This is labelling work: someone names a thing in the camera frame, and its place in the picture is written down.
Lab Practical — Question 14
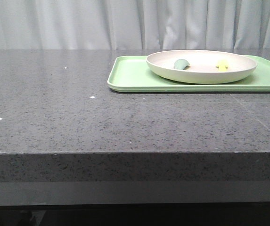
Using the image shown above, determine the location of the sage green spoon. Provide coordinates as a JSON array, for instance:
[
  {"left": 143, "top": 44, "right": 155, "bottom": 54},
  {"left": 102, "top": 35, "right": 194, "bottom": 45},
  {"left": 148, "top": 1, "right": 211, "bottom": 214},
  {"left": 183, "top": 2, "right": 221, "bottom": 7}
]
[{"left": 174, "top": 59, "right": 190, "bottom": 70}]

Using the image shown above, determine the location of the yellow plastic fork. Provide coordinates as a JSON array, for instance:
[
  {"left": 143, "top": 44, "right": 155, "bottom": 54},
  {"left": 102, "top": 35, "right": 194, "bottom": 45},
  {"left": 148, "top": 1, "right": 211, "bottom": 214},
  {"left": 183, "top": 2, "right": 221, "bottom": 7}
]
[{"left": 216, "top": 59, "right": 229, "bottom": 72}]

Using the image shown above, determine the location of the light green tray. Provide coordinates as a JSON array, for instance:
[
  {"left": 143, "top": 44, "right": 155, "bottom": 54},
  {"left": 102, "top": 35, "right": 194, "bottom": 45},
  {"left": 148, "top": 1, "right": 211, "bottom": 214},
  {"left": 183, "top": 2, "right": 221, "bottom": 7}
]
[{"left": 107, "top": 56, "right": 270, "bottom": 92}]

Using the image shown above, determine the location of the beige round plate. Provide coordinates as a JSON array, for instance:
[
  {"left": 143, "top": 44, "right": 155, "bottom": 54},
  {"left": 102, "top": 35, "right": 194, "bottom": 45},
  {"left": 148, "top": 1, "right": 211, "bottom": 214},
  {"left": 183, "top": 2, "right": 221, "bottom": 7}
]
[{"left": 146, "top": 50, "right": 257, "bottom": 84}]

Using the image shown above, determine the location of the grey pleated curtain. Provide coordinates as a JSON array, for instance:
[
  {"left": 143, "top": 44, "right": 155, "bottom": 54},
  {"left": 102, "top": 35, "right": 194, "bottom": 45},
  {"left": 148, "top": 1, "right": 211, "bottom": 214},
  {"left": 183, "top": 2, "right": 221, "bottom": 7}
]
[{"left": 0, "top": 0, "right": 270, "bottom": 49}]

